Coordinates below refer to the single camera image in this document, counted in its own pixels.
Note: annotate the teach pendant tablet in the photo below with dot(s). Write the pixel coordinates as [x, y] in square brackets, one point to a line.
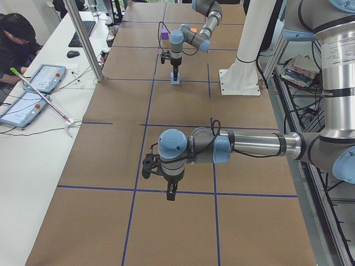
[24, 110]
[47, 77]

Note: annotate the aluminium frame post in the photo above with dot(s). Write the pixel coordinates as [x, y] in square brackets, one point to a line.
[86, 44]

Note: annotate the metal cup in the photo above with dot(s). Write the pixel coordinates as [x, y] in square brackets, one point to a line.
[111, 33]

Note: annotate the far teach pendant tablet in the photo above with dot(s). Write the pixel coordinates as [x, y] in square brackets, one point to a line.
[47, 77]

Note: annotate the near teach pendant tablet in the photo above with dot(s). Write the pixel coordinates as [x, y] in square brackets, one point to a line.
[24, 110]

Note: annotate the pink green stick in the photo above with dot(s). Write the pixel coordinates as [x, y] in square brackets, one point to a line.
[68, 120]

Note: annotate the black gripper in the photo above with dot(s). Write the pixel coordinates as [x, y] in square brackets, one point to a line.
[175, 62]
[172, 179]

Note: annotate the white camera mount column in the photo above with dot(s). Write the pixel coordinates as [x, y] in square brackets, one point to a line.
[259, 26]

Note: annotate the light blue foam block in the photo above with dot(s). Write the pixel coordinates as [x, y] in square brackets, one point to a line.
[175, 78]

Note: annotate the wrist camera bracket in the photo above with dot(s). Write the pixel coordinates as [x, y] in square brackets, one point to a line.
[164, 56]
[151, 165]

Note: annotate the black computer mouse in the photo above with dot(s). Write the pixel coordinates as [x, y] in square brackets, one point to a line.
[73, 54]

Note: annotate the seated person dark hair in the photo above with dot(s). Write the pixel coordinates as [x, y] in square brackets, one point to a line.
[18, 46]

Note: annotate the stack of books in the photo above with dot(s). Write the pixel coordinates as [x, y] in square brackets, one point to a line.
[302, 72]

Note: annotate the purple foam block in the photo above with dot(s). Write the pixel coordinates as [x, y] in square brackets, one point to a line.
[164, 34]

